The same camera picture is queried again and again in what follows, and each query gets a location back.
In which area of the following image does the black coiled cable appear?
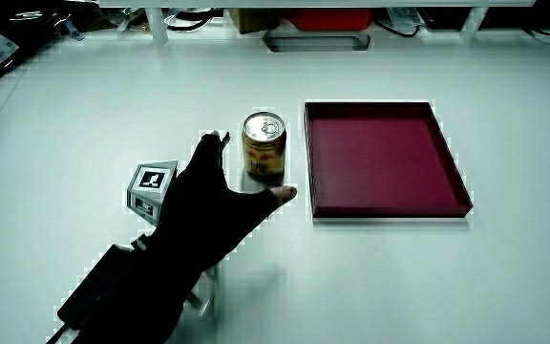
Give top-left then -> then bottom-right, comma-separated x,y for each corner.
163,9 -> 215,32

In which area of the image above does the white cable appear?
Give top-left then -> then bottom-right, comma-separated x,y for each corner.
524,27 -> 550,49

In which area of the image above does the dark red tray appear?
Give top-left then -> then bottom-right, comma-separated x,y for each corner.
303,100 -> 475,220

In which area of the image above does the red box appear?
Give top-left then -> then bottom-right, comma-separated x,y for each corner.
284,8 -> 373,32

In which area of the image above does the white shelf post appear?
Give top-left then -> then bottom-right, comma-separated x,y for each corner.
459,6 -> 489,42
145,7 -> 170,46

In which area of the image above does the person's left hand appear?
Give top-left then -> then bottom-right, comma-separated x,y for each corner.
126,130 -> 299,273

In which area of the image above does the cardboard box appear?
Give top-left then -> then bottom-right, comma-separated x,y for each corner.
228,8 -> 282,35

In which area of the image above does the black bag with white label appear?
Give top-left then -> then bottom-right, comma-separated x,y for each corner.
0,0 -> 74,80

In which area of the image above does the white shelf board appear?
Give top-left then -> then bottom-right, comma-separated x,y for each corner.
97,0 -> 537,9

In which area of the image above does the white desk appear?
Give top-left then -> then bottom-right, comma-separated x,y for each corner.
0,18 -> 550,344

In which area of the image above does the person's left forearm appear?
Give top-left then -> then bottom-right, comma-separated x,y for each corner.
72,232 -> 219,344

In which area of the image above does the black cable loop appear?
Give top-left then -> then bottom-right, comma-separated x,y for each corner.
374,13 -> 422,39

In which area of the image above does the gold red bull can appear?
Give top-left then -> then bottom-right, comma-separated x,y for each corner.
241,111 -> 287,182

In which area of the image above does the white plastic bracket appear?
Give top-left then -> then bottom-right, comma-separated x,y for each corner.
184,265 -> 222,317

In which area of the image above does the black forearm-mounted box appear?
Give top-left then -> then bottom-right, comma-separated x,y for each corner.
56,244 -> 136,332

